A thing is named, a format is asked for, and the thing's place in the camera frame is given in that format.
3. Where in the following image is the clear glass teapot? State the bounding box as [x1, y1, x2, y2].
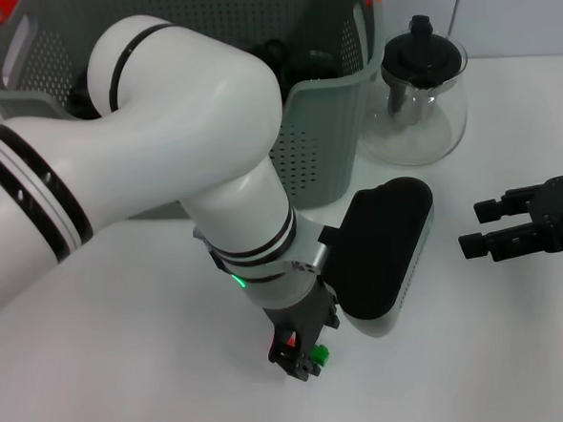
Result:
[349, 11, 475, 171]

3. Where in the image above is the glass teacup black sleeve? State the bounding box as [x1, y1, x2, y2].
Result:
[290, 48, 340, 84]
[259, 37, 297, 88]

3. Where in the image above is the green toy brick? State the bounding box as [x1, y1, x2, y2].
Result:
[311, 344, 331, 368]

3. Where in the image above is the black glass teapot lid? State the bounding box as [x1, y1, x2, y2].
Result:
[377, 11, 468, 124]

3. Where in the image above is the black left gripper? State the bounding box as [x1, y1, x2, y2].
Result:
[261, 283, 346, 385]

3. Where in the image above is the black clay teapot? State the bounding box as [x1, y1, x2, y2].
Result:
[67, 83, 98, 120]

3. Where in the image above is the grey-green perforated storage bin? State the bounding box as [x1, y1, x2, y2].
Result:
[0, 0, 400, 232]

